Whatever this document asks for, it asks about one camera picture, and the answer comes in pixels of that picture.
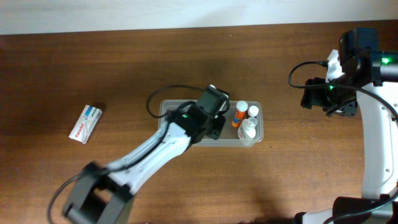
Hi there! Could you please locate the white Panadol box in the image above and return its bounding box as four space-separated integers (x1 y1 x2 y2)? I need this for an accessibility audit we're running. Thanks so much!
69 105 103 144

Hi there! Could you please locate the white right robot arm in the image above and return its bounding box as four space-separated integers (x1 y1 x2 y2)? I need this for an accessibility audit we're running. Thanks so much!
294 47 397 223

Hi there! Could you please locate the black cable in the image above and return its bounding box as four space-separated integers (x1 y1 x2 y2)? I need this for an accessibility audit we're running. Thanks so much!
287 60 398 224
46 84 231 224

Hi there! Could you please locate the left black cable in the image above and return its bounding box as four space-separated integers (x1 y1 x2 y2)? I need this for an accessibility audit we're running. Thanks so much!
46 84 231 224

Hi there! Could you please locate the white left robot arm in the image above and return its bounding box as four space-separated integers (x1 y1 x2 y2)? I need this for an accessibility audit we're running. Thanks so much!
62 101 229 223

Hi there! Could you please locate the white squeeze bottle clear cap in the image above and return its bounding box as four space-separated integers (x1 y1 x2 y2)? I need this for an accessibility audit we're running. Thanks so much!
238 118 257 146

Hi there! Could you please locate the clear plastic container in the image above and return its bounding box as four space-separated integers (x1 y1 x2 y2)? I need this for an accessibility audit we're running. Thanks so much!
157 99 264 148

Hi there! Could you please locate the orange tube white cap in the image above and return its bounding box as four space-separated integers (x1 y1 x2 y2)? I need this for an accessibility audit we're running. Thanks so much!
231 100 248 128

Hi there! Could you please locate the dark bottle white cap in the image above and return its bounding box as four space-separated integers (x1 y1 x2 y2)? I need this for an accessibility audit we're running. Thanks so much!
246 105 259 118

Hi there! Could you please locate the right black cable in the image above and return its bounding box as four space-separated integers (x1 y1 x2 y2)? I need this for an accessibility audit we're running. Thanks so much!
287 60 398 224

